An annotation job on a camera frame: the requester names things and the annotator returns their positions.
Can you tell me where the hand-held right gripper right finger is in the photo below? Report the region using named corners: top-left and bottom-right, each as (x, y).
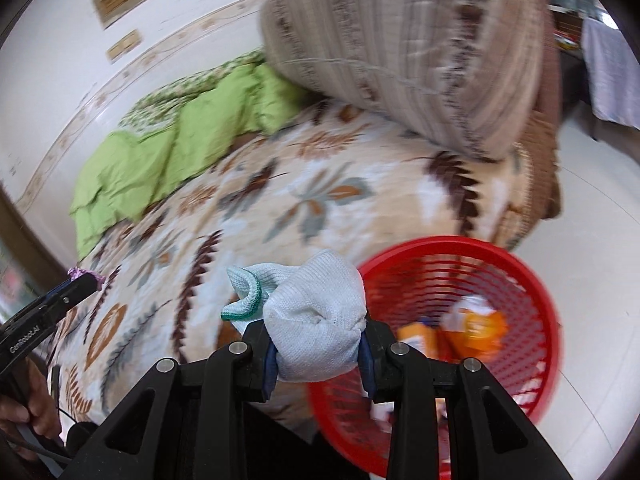
top-left (357, 317), bottom-right (573, 480)

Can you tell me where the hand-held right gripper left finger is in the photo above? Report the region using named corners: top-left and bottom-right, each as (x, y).
top-left (65, 322), bottom-right (278, 480)

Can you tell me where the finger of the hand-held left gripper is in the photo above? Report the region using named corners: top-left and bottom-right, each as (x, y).
top-left (27, 271), bottom-right (103, 333)

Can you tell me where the purple plastic wrapper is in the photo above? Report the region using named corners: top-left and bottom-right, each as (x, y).
top-left (67, 266), bottom-right (103, 291)

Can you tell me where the orange cardboard box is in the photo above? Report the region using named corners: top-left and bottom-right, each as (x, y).
top-left (397, 322), bottom-right (443, 361)

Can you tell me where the white sock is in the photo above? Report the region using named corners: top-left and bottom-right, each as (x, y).
top-left (220, 249), bottom-right (366, 383)

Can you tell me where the orange plastic packet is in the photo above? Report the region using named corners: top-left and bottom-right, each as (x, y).
top-left (442, 295), bottom-right (508, 361)

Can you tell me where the red plastic basket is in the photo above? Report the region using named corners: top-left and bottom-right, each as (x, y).
top-left (307, 236), bottom-right (561, 476)

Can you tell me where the person's left hand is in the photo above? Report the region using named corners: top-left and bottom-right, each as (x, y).
top-left (0, 360), bottom-right (63, 461)

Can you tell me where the plain green quilt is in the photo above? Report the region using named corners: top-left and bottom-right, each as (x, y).
top-left (69, 62), bottom-right (311, 261)

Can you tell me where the leaf print fleece blanket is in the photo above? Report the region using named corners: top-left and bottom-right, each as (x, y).
top-left (47, 97), bottom-right (531, 436)

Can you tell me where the green patterned quilt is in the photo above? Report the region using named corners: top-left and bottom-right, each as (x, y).
top-left (117, 47), bottom-right (268, 133)

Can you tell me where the brown bed sheet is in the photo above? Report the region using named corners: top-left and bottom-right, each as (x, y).
top-left (492, 0), bottom-right (566, 256)

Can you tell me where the striped brown cushion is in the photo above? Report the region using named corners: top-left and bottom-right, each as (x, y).
top-left (257, 0), bottom-right (551, 163)

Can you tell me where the white hanging cloth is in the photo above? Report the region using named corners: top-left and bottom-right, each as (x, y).
top-left (582, 17), bottom-right (640, 126)

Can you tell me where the dark wooden shelf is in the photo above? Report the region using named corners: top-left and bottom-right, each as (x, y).
top-left (547, 0), bottom-right (601, 111)

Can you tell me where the tan wall switch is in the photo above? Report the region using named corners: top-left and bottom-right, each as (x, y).
top-left (106, 29), bottom-right (142, 63)

